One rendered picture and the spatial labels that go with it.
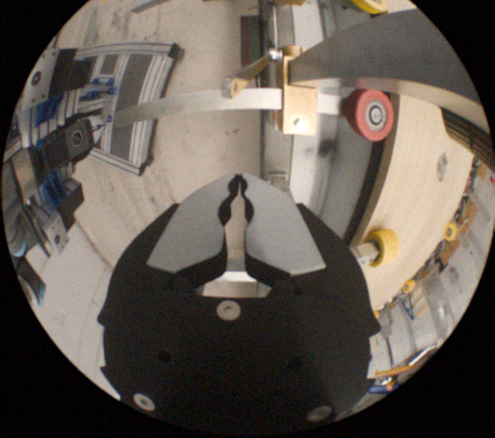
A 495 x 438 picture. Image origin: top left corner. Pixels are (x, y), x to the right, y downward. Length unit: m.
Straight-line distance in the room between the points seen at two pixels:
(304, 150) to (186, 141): 0.86
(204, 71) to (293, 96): 0.94
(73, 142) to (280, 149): 0.43
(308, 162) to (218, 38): 0.93
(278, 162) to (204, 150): 0.81
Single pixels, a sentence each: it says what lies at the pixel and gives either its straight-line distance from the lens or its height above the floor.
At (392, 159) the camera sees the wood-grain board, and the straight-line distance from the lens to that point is 0.33.
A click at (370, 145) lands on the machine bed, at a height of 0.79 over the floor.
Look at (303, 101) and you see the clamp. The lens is 0.26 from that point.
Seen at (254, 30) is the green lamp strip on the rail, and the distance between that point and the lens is 0.44.
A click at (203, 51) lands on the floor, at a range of 1.19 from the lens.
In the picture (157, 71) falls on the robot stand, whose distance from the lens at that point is 1.02.
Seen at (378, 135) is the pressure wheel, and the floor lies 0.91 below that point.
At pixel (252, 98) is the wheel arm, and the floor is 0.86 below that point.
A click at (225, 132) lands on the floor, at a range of 1.15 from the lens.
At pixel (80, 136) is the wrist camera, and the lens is 0.26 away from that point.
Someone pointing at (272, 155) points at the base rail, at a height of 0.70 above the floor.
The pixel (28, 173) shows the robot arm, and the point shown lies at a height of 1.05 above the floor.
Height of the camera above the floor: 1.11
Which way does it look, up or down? 59 degrees down
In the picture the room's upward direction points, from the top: 178 degrees clockwise
